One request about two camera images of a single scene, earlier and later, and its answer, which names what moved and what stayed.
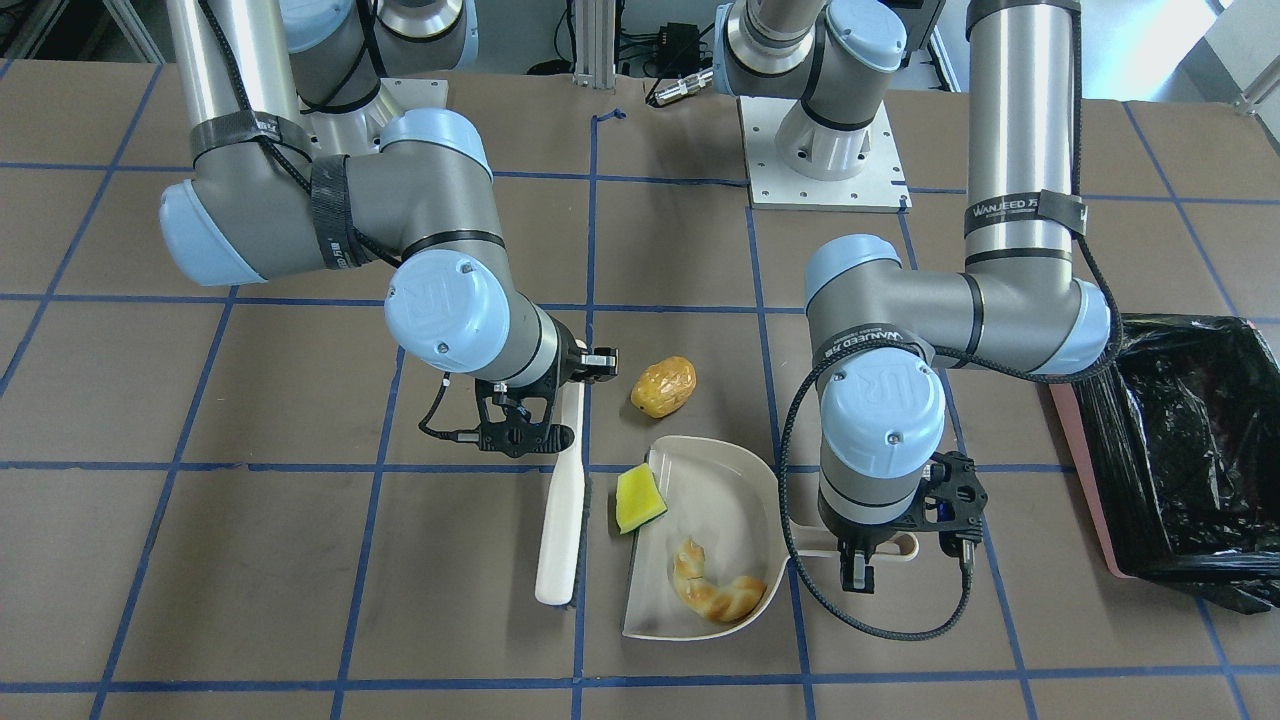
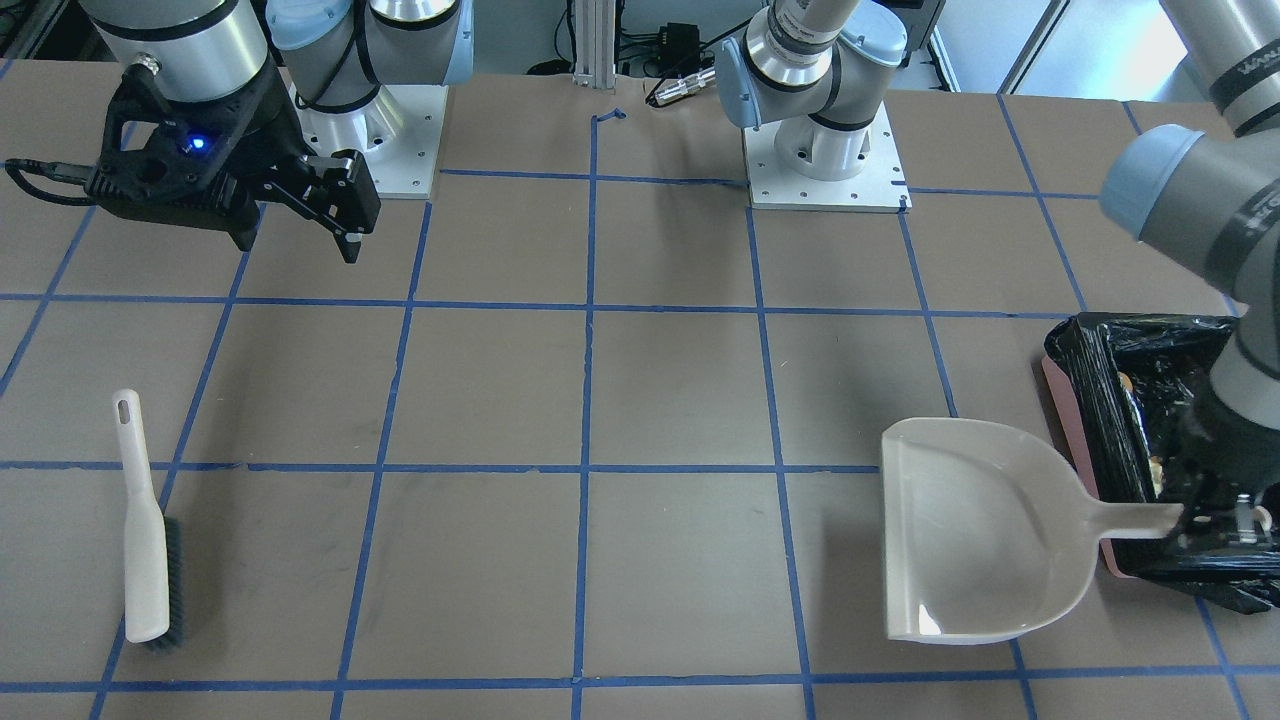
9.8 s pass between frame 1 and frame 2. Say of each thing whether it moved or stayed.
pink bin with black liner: stayed
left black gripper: moved
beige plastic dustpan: moved
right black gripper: moved
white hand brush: moved
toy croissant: moved
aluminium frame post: stayed
